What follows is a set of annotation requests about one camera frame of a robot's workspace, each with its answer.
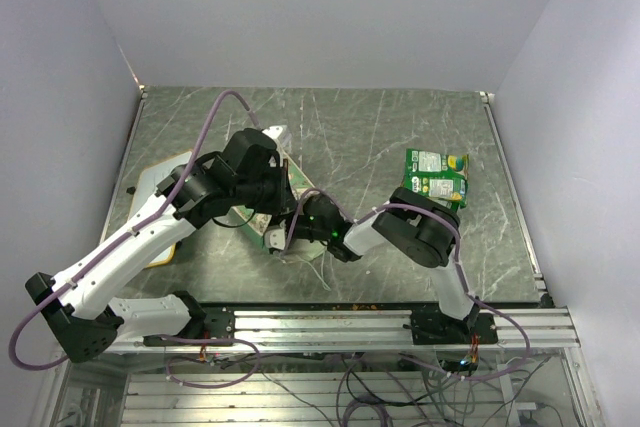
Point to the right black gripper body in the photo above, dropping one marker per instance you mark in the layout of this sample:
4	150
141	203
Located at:
306	231

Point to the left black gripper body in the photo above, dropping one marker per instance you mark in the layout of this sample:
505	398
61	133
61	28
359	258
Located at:
265	194

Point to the green paper bag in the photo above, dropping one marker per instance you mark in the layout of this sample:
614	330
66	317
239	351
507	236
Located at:
253	226

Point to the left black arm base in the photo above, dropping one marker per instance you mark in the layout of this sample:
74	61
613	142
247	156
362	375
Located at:
202	326

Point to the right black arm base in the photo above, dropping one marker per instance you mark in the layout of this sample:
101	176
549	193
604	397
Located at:
429	326

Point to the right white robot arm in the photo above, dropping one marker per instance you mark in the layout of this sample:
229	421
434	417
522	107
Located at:
424	231

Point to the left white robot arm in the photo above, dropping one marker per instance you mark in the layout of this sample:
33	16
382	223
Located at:
81	304

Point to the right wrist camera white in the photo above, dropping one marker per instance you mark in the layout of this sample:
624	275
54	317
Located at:
275	239

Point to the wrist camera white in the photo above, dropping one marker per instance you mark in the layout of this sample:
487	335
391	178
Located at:
281	134
275	239

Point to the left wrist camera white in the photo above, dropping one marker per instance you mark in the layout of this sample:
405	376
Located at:
281	134

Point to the aluminium rail frame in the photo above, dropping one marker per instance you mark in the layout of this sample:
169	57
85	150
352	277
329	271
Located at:
313	329

